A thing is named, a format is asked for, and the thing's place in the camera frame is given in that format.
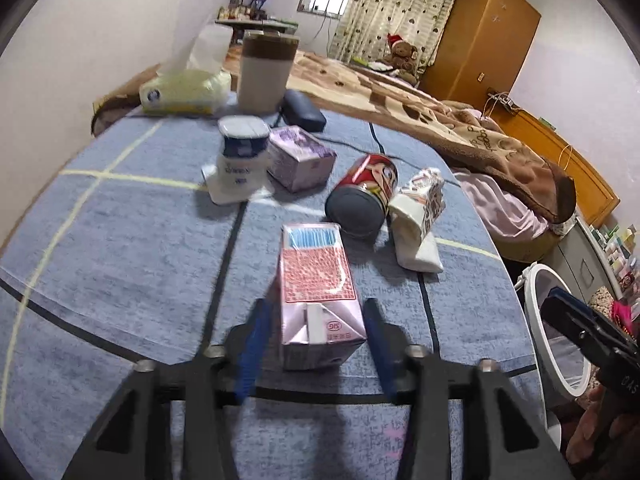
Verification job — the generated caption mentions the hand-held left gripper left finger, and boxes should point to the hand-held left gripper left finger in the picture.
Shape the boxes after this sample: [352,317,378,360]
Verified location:
[62,297,276,480]

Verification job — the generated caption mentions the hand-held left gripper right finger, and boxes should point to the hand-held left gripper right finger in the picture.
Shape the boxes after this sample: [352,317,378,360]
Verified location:
[362,297,576,480]

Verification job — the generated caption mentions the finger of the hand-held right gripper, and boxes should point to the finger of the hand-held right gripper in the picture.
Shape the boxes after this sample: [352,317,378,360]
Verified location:
[541,297,633,356]
[549,286,598,318]

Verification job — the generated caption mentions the white mesh waste bin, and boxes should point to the white mesh waste bin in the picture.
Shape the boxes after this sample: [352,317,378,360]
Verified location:
[520,262,598,453]

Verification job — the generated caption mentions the pink milk carton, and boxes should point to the pink milk carton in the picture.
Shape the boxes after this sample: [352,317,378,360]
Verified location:
[277,222,368,371]

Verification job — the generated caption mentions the white paper bag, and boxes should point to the white paper bag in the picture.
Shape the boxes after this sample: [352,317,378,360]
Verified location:
[388,166,446,274]

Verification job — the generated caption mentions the red drink can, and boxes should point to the red drink can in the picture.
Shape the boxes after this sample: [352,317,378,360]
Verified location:
[325,155,399,238]

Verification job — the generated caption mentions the white blue-label plastic bottle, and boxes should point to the white blue-label plastic bottle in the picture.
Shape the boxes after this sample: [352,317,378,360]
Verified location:
[201,116,273,206]

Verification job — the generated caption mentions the small purple box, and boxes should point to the small purple box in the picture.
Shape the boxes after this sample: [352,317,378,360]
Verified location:
[267,126,337,194]

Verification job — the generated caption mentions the person's right hand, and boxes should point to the person's right hand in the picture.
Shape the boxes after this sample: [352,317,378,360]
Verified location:
[565,385,640,468]

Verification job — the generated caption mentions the floral cloth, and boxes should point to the floral cloth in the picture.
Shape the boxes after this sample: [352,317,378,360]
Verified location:
[587,285,621,313]

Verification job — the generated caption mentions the grey drawer cabinet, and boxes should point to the grey drawer cabinet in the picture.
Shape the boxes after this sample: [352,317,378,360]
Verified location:
[542,217,631,306]

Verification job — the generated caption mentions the pink cloth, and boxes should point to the pink cloth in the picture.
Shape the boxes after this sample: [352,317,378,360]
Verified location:
[607,300,638,338]

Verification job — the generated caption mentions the row of small cosmetic boxes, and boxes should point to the row of small cosmetic boxes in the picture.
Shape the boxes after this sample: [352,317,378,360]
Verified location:
[590,225,640,301]

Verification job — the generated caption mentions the pink bed sheet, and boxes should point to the pink bed sheet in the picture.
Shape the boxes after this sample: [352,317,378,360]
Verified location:
[452,167,551,243]

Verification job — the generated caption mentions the blue checked tablecloth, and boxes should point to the blue checked tablecloth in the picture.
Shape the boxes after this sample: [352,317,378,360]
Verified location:
[0,105,546,480]

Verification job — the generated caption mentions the dark blue glasses case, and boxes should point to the dark blue glasses case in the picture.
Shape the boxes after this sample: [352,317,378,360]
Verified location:
[280,89,327,133]

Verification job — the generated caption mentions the brown printed blanket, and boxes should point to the brown printed blanket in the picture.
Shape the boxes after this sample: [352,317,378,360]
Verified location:
[91,45,577,226]

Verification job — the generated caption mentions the yellow tissue pack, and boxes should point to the yellow tissue pack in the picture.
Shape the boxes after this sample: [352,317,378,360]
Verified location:
[139,25,233,117]

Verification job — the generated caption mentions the grey cup brown lid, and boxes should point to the grey cup brown lid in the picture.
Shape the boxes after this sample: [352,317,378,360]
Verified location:
[236,30,300,113]

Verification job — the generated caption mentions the wooden wardrobe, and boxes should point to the wooden wardrobe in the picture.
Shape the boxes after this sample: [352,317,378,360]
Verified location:
[420,0,542,106]

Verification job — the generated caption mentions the teddy bear red hat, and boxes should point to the teddy bear red hat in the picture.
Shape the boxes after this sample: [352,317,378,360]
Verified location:
[375,32,421,83]

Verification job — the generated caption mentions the white desk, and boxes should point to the white desk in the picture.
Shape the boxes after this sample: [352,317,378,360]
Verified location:
[215,17,301,36]

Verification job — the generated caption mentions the cluster of jars and bottles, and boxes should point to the cluster of jars and bottles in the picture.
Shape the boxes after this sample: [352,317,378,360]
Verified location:
[218,0,266,21]

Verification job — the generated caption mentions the heart patterned curtain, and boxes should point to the heart patterned curtain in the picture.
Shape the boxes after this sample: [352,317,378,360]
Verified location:
[330,0,461,68]

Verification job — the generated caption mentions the wooden bed frame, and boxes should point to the wooden bed frame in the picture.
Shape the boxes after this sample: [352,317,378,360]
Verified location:
[487,105,621,263]

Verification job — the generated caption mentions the thin black cable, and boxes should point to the thin black cable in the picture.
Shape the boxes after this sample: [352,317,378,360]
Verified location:
[272,115,361,150]

